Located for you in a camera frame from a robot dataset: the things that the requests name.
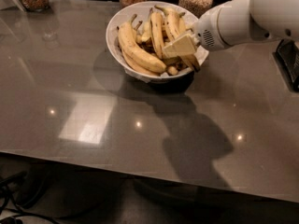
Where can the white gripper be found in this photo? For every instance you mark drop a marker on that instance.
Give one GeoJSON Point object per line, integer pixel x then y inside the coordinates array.
{"type": "Point", "coordinates": [207, 29]}

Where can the long yellow banana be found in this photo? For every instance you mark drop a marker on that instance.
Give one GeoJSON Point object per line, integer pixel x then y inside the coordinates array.
{"type": "Point", "coordinates": [172, 27]}

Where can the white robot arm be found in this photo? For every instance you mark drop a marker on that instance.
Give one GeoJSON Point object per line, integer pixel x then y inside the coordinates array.
{"type": "Point", "coordinates": [239, 22]}

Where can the middle upright yellow banana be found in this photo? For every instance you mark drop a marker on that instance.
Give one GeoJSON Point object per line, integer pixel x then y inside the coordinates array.
{"type": "Point", "coordinates": [156, 32]}

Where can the small back yellow banana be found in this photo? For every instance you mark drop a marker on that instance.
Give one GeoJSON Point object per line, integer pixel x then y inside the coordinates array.
{"type": "Point", "coordinates": [143, 34]}

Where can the white ceramic bowl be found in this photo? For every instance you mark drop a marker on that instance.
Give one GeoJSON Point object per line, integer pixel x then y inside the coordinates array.
{"type": "Point", "coordinates": [136, 15]}

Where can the lower front yellow banana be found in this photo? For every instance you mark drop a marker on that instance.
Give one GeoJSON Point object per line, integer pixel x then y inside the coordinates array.
{"type": "Point", "coordinates": [134, 65]}

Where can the large front yellow banana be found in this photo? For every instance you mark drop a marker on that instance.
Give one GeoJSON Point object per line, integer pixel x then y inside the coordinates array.
{"type": "Point", "coordinates": [126, 38]}

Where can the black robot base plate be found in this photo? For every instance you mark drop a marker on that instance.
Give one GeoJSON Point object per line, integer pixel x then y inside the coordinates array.
{"type": "Point", "coordinates": [287, 58]}

